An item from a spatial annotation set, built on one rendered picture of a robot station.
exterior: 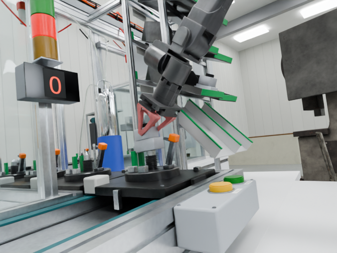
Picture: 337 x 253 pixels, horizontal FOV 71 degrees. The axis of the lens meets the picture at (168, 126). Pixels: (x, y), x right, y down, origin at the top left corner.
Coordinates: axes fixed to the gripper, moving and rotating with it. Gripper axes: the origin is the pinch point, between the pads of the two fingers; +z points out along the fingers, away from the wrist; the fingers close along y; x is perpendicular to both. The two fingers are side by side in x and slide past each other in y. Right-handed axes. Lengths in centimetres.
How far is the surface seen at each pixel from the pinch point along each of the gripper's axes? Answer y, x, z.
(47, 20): 19.3, -23.5, -14.1
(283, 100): -1077, -153, -21
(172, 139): 0.9, 8.0, -3.0
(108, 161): -53, -50, 58
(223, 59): -42, -11, -26
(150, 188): 11.9, 14.5, 3.2
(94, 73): -75, -119, 26
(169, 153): 0.6, 9.0, 0.3
